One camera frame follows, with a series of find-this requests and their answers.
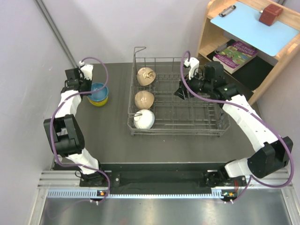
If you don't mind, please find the aluminium corner profile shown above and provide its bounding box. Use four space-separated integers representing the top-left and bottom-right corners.
34 0 77 68

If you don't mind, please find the white bowl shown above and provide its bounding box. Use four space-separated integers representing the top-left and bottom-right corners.
134 109 155 129

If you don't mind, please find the grey wire dish rack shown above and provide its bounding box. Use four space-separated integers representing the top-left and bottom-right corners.
127 46 230 136

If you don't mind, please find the cream bowl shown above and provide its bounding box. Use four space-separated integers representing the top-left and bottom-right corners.
136 67 156 86

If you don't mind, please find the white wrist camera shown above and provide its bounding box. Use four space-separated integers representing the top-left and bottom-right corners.
79 61 94 81
183 57 200 80

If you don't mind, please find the orange bowl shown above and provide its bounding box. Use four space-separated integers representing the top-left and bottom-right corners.
88 96 108 105

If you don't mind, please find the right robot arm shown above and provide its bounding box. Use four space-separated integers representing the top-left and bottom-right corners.
175 58 294 187

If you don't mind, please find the light blue clipboard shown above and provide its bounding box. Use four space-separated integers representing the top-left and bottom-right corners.
211 1 300 57

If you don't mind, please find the yellow-green bowl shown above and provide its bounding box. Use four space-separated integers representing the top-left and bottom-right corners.
88 97 108 107

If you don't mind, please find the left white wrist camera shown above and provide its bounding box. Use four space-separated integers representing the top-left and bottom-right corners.
79 61 94 81

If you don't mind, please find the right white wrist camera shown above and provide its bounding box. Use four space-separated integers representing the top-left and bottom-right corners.
183 57 200 80

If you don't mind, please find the tan speckled bowl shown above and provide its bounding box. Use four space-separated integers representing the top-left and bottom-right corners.
135 90 154 110

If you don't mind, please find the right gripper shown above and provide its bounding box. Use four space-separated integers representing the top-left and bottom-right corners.
174 68 213 101

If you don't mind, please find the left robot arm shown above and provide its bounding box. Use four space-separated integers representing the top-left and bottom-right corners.
43 64 107 187

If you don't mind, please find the red-brown box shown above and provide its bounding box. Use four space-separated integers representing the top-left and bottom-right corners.
259 4 283 26

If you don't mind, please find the wooden shelf unit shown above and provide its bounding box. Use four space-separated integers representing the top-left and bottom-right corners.
197 0 300 105

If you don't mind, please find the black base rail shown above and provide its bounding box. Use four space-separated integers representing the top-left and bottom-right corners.
53 163 249 196

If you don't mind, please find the purple green book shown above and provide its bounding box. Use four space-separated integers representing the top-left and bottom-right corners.
213 41 258 74

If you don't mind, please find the blue bowl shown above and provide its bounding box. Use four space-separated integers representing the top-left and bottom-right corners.
89 82 109 100

